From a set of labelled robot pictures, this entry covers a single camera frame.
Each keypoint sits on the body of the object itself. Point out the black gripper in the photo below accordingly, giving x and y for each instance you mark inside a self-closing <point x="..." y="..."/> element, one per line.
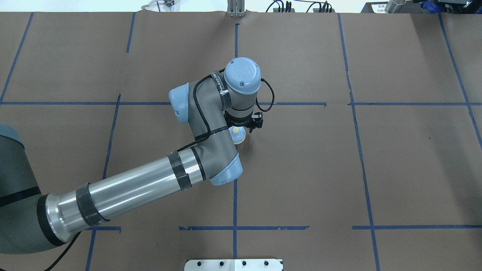
<point x="236" y="122"/>

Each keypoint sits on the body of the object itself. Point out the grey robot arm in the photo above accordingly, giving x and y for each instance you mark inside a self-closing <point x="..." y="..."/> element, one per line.
<point x="32" y="222"/>

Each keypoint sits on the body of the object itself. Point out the white metal mounting plate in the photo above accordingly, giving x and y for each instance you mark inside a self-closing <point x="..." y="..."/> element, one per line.
<point x="234" y="265"/>

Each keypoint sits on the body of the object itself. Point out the silver metal cylinder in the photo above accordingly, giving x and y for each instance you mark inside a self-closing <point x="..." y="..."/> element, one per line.
<point x="394" y="6"/>

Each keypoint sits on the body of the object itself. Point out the black box with label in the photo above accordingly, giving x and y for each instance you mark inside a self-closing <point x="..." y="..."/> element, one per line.
<point x="378" y="7"/>

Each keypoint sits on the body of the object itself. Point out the blue cloth item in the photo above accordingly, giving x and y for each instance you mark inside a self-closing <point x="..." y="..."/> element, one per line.
<point x="430" y="6"/>

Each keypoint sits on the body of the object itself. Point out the grey aluminium post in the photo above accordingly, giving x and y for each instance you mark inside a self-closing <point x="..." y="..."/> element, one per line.
<point x="236" y="8"/>

